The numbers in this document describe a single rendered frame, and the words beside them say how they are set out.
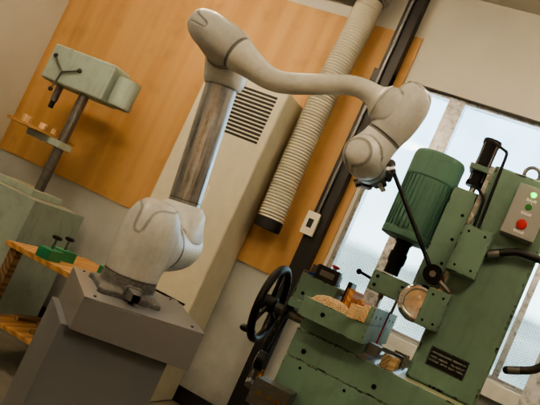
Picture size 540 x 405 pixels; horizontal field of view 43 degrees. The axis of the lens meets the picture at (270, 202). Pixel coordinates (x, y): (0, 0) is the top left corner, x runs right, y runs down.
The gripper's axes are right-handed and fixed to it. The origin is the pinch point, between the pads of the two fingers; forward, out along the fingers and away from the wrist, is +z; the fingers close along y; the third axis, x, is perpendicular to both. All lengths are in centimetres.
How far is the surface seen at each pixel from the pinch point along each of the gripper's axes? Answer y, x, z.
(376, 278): -13.5, -23.8, 20.3
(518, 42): 87, 84, 153
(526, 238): 33.8, -29.9, 7.0
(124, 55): -130, 187, 163
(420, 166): 13.6, 5.0, 16.2
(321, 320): -30.2, -33.3, -6.7
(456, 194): 20.8, -7.8, 17.1
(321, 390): -39, -52, 1
